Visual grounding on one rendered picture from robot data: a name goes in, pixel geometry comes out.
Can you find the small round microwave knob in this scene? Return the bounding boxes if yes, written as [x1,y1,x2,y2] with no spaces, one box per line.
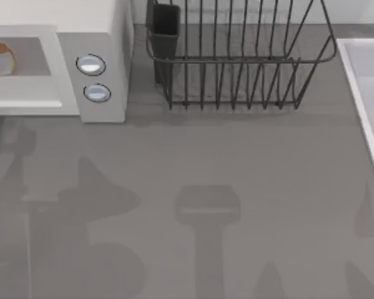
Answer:
[82,83,112,103]

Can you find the dark grey cutlery holder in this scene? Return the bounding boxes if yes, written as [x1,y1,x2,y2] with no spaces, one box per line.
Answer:
[146,2,181,84]

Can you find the pale microwave oven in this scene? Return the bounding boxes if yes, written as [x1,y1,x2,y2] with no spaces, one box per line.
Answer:
[0,0,135,124]

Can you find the large round microwave knob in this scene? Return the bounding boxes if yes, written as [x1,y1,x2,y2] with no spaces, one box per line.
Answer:
[75,54,107,77]

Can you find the microwave oven door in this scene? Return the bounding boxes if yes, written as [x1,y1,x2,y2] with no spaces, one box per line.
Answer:
[0,24,81,118]

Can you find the white sink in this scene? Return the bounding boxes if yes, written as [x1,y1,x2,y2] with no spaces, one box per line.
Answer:
[335,37,374,209]

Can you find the dark wire dish rack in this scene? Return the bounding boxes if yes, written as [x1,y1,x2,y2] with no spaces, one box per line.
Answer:
[145,0,337,111]

